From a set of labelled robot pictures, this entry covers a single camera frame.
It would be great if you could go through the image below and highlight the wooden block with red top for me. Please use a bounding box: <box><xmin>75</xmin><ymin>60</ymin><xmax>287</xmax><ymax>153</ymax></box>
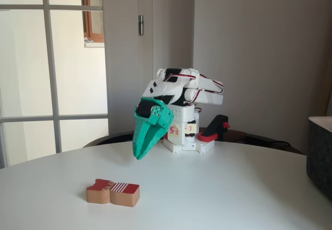
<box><xmin>86</xmin><ymin>179</ymin><xmax>140</xmax><ymax>208</ymax></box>

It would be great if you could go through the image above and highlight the dark grey felt basket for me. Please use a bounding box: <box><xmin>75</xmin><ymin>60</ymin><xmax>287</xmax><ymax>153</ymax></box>
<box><xmin>306</xmin><ymin>116</ymin><xmax>332</xmax><ymax>202</ymax></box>

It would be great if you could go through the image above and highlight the dark brown chair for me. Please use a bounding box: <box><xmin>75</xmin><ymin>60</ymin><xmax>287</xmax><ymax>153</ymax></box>
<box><xmin>82</xmin><ymin>130</ymin><xmax>304</xmax><ymax>155</ymax></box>

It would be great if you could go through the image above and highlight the black and red clamp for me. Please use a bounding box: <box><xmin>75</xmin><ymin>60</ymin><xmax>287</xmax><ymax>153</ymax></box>
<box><xmin>197</xmin><ymin>114</ymin><xmax>231</xmax><ymax>142</ymax></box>

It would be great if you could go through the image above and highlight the white glazed door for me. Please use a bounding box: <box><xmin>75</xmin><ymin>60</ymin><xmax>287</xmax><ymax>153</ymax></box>
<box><xmin>0</xmin><ymin>0</ymin><xmax>109</xmax><ymax>169</ymax></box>

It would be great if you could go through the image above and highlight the red white black servo cable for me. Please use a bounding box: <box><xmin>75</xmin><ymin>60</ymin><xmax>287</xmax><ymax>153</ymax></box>
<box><xmin>165</xmin><ymin>74</ymin><xmax>198</xmax><ymax>86</ymax></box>

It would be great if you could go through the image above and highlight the brown wooden window frame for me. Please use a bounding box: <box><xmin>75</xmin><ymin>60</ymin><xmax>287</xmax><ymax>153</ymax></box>
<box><xmin>82</xmin><ymin>0</ymin><xmax>105</xmax><ymax>44</ymax></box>

